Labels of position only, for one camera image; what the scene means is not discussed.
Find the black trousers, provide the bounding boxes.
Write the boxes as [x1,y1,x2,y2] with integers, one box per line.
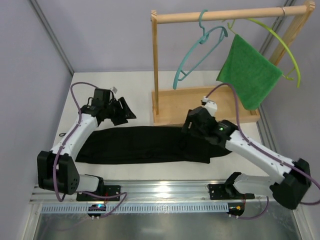
[75,126,230,165]

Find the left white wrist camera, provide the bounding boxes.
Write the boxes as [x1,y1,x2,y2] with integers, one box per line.
[109,86,118,94]

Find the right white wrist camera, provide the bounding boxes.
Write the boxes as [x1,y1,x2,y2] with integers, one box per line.
[201,96,218,117]

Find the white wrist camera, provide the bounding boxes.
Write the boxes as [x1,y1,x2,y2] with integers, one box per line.
[109,86,118,94]
[201,96,218,117]

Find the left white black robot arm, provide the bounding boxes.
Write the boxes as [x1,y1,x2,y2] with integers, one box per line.
[37,88,136,195]

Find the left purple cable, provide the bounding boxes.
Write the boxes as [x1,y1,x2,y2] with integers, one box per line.
[53,81,128,231]

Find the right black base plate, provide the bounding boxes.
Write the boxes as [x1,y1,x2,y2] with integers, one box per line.
[207,183,255,200]

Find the green microfibre cloth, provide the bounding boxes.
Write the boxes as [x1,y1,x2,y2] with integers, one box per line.
[216,34,283,110]

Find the lime green plastic hanger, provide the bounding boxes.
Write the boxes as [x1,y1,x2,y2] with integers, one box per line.
[226,17,301,88]

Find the teal plastic hanger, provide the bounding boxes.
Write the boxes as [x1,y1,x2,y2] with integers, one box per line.
[172,9,229,90]

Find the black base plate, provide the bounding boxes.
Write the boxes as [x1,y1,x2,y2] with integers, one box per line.
[76,185,121,202]
[207,183,255,200]

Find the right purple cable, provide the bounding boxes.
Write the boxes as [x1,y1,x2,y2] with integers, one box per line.
[206,83,320,221]

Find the aluminium mounting rail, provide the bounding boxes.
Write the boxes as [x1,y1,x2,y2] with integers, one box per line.
[29,179,273,204]

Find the wooden clothes rack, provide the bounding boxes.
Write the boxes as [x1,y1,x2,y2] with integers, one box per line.
[150,0,316,126]

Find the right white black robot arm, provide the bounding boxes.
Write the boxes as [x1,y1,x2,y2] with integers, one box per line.
[182,106,312,210]

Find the purple cable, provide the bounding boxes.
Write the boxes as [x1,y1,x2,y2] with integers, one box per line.
[206,83,320,221]
[53,81,128,231]

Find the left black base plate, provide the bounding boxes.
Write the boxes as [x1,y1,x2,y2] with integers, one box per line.
[76,185,121,202]

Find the grey slotted cable duct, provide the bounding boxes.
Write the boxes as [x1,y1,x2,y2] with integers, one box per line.
[40,202,229,214]

